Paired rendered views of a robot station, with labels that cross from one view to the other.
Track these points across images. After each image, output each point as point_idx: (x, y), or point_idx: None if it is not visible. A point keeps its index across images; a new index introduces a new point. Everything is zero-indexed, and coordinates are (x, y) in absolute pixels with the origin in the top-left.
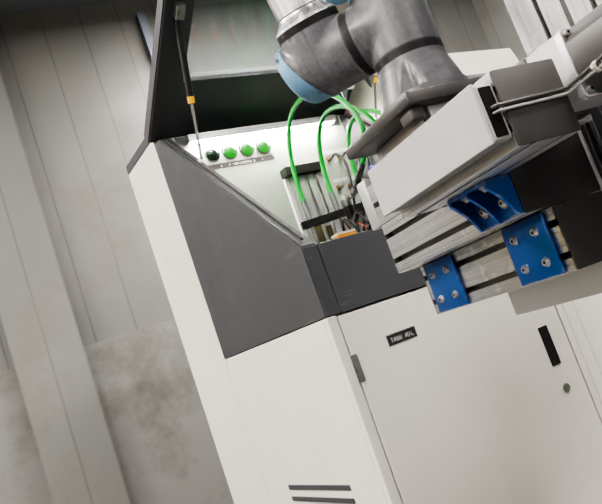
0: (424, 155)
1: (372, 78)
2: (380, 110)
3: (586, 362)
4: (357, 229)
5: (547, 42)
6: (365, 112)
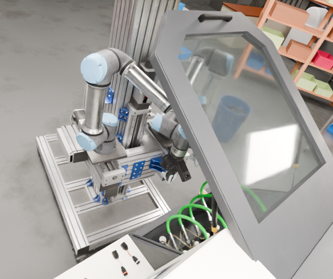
0: None
1: (194, 163)
2: (198, 205)
3: None
4: (203, 212)
5: (151, 112)
6: (204, 194)
